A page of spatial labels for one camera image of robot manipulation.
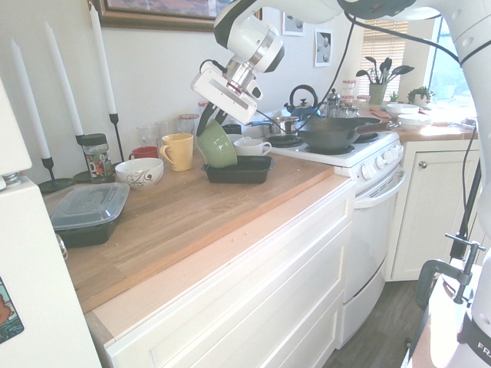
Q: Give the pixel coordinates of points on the black container with clear lid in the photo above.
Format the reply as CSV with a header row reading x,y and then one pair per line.
x,y
88,214

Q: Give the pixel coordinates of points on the colourful illustrated fridge magnet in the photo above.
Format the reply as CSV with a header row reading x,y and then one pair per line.
x,y
9,310

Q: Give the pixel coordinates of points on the short white taper candle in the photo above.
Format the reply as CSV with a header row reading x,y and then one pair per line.
x,y
30,99

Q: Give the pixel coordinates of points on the white drawer cabinet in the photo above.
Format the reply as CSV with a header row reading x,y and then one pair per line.
x,y
249,276

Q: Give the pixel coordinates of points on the green ceramic bowl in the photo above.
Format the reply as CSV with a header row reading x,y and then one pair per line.
x,y
218,147

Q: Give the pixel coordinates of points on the white kitchen stove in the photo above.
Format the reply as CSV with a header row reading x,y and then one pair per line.
x,y
368,214

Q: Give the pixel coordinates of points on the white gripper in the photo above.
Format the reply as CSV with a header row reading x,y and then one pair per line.
x,y
224,97

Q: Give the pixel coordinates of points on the black camera stand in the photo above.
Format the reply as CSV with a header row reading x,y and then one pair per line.
x,y
466,214

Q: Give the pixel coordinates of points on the white ceramic mug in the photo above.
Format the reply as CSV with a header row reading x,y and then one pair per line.
x,y
236,137
251,147

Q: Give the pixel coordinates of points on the medium white taper candle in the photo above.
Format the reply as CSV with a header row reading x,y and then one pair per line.
x,y
65,80

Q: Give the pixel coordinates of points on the grey metal screw clamp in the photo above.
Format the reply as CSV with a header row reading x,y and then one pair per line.
x,y
427,276

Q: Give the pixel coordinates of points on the small potted green plant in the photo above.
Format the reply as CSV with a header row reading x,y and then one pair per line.
x,y
420,96

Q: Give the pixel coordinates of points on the dark ceramic mug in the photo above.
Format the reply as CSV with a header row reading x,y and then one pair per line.
x,y
232,129

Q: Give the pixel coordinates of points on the white serving bowl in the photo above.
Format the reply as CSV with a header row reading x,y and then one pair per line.
x,y
403,108

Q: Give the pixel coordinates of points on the red ceramic mug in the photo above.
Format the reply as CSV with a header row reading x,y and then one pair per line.
x,y
145,153

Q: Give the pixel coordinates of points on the small wall picture with spheres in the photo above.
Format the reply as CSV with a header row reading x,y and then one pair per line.
x,y
293,23

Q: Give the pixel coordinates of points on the tall white taper candle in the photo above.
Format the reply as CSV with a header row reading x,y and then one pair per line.
x,y
103,61

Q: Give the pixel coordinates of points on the metal refrigerator hinge bolt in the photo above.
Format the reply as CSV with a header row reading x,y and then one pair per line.
x,y
10,179

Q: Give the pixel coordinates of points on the white cabinet with round knob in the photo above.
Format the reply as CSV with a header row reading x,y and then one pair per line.
x,y
429,214

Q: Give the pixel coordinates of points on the green utensil holder cup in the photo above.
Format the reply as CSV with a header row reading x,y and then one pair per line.
x,y
377,94

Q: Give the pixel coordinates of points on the spice jar with black lid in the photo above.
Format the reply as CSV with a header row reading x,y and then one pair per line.
x,y
97,161

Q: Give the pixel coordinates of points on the black cooking utensils bunch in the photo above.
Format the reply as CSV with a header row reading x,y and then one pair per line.
x,y
383,69

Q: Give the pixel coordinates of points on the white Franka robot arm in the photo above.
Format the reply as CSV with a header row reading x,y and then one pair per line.
x,y
472,115

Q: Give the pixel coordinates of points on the tall wall picture with spheres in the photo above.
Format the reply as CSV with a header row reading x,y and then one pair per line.
x,y
324,48

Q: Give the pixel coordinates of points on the framed painting with brown frame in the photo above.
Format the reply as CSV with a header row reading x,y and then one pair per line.
x,y
153,21

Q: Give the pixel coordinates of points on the glass french press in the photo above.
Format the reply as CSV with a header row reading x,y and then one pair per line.
x,y
335,103

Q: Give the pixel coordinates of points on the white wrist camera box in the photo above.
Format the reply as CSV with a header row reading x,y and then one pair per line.
x,y
256,90

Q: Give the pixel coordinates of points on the white bowl with swirl print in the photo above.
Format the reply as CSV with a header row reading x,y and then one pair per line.
x,y
138,176

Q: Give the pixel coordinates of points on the jar with red checked lid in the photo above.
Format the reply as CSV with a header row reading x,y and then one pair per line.
x,y
202,107
349,87
188,122

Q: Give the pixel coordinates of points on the yellow ceramic mug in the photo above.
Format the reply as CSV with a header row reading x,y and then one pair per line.
x,y
180,153

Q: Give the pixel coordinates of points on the white refrigerator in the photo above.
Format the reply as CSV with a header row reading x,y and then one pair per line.
x,y
34,268

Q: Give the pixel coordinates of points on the wooden window blind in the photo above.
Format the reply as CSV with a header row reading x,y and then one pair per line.
x,y
385,42

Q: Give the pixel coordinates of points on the black open plastic tray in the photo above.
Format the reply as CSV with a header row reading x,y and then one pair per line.
x,y
245,172

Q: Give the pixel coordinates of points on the clear drinking glass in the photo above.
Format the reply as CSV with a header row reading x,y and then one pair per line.
x,y
167,128
147,136

